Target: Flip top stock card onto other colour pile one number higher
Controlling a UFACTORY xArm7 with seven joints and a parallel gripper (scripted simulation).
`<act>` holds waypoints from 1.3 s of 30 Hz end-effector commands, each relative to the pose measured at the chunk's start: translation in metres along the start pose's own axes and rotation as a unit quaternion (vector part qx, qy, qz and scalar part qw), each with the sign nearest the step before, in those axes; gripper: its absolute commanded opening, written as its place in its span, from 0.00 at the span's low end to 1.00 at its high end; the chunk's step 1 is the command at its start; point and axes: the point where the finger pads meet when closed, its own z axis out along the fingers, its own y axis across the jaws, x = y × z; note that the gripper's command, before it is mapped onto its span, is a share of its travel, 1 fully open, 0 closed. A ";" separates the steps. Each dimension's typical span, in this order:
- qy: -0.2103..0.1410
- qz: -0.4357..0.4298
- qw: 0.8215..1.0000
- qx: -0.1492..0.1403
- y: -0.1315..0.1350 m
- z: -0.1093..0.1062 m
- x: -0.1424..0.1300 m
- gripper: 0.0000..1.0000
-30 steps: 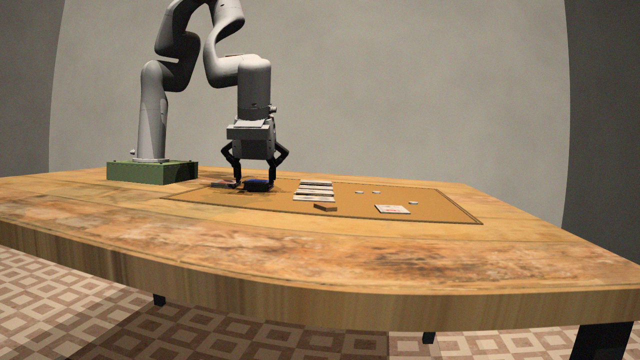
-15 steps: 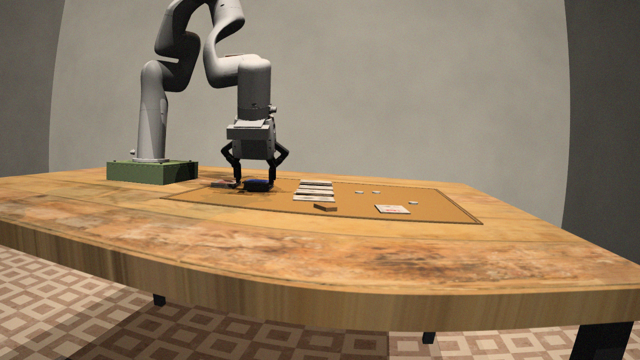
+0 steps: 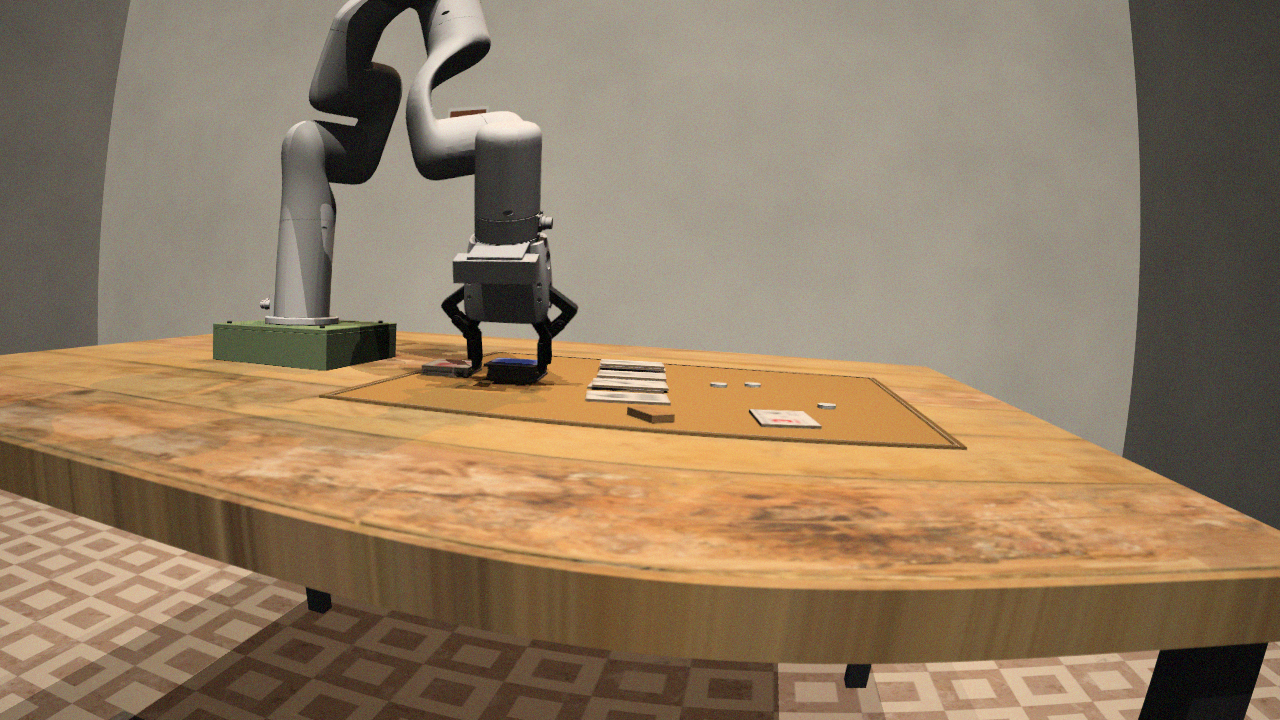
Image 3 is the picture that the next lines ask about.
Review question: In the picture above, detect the tan flat mat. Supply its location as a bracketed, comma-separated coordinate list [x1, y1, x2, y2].
[319, 363, 966, 448]

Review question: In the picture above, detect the brown square mat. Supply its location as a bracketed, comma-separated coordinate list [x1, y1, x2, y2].
[319, 354, 966, 450]

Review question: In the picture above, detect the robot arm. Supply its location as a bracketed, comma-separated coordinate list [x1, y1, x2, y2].
[260, 0, 553, 325]

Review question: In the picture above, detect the white rules card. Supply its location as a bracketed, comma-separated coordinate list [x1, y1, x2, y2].
[749, 409, 822, 429]

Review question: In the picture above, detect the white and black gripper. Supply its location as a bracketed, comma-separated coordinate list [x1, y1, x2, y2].
[442, 233, 579, 374]

